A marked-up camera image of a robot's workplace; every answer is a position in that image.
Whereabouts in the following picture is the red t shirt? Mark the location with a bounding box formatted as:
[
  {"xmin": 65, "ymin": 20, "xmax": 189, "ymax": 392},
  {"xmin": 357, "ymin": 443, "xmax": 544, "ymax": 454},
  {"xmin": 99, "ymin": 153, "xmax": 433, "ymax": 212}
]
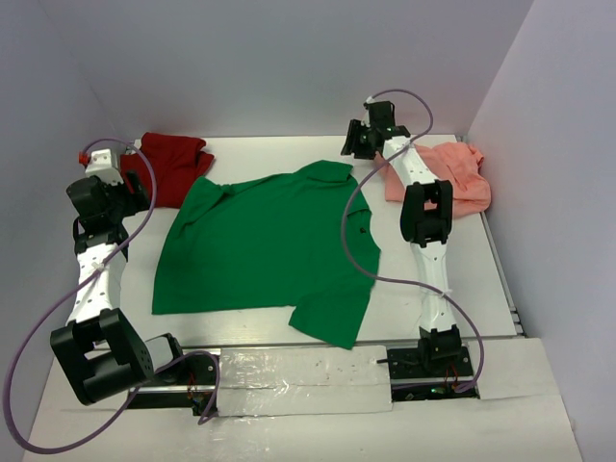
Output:
[{"xmin": 140, "ymin": 132, "xmax": 215, "ymax": 209}]

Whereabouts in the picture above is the green t shirt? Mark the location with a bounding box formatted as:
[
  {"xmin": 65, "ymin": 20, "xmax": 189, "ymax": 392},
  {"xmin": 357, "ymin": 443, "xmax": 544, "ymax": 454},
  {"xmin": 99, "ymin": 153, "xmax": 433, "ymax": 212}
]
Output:
[{"xmin": 151, "ymin": 160, "xmax": 380, "ymax": 349}]

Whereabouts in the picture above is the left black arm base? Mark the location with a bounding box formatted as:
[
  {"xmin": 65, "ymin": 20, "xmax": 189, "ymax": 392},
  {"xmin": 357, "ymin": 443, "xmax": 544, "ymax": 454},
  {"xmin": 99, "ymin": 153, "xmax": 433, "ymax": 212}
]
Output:
[{"xmin": 128, "ymin": 353, "xmax": 219, "ymax": 418}]

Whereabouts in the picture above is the silver tape sheet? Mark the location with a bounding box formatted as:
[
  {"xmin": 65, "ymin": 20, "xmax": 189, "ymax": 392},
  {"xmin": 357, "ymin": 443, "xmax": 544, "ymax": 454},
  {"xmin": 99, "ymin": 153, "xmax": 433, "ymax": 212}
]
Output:
[{"xmin": 217, "ymin": 346, "xmax": 393, "ymax": 417}]

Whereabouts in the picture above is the salmon pink t shirt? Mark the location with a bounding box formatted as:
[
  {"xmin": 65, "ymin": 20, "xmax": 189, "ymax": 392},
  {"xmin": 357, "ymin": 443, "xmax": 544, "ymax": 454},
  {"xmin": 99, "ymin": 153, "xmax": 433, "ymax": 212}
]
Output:
[{"xmin": 383, "ymin": 141, "xmax": 493, "ymax": 220}]

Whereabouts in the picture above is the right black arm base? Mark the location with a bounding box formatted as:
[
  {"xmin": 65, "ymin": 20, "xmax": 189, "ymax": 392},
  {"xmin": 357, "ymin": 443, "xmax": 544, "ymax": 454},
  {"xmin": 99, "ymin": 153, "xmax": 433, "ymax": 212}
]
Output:
[{"xmin": 376, "ymin": 346, "xmax": 479, "ymax": 402}]

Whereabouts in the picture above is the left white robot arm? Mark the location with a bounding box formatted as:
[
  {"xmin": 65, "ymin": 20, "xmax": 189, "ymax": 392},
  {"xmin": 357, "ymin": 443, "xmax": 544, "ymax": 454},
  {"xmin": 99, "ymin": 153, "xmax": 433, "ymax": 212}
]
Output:
[{"xmin": 50, "ymin": 170, "xmax": 189, "ymax": 405}]

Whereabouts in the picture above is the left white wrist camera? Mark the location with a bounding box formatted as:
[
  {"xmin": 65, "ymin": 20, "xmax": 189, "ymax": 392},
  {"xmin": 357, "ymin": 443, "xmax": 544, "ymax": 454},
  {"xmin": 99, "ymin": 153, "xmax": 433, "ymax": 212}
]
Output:
[{"xmin": 79, "ymin": 148, "xmax": 123, "ymax": 186}]

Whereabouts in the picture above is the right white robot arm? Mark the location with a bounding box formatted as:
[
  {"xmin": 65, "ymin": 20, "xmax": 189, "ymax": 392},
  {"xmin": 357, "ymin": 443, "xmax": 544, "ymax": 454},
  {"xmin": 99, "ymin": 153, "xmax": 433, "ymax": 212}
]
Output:
[{"xmin": 341, "ymin": 98, "xmax": 462, "ymax": 376}]

